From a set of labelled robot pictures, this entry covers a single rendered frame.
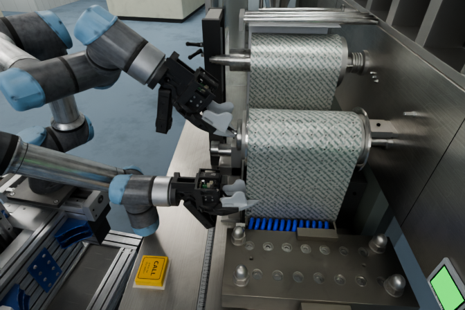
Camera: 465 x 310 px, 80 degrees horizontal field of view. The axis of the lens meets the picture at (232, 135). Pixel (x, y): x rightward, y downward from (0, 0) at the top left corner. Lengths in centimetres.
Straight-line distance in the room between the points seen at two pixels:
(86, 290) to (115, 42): 138
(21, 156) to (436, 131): 83
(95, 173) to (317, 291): 60
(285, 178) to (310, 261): 20
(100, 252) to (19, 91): 133
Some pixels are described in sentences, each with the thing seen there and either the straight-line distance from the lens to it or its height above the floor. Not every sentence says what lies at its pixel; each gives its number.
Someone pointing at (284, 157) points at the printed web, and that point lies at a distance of 61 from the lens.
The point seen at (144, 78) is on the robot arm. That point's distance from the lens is 55.
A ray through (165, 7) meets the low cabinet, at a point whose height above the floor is 31.
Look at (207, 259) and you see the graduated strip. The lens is 84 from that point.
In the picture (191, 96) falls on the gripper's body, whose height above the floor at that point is 137.
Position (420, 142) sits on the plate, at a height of 132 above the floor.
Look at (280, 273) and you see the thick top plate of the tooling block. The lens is 69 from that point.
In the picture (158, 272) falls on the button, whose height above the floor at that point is 92.
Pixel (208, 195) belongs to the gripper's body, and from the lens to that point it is 66.
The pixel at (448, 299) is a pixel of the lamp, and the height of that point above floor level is 118.
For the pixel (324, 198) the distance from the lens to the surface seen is 72.
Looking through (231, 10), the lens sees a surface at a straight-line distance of 153.
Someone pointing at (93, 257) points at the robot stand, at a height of 21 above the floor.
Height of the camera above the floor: 163
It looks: 36 degrees down
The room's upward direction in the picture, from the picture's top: straight up
